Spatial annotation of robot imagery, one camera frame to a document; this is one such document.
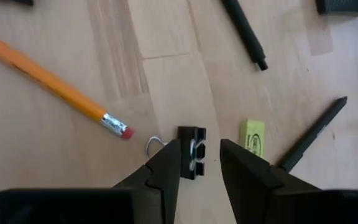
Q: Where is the yellow-green eraser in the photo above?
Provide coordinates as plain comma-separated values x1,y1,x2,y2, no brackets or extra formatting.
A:
239,118,265,159

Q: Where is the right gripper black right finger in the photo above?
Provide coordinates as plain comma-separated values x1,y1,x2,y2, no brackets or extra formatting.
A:
219,139,321,224

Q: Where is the orange pencil with eraser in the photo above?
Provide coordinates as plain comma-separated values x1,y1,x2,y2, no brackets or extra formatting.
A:
0,26,135,141

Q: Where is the black pen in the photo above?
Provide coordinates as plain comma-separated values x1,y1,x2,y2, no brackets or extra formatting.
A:
221,0,269,72
277,96,348,174

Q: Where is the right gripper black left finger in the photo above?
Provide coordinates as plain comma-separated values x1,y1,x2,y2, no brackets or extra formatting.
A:
113,139,181,224

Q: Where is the black binder clip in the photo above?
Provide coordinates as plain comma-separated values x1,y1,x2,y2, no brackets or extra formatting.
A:
145,126,207,180

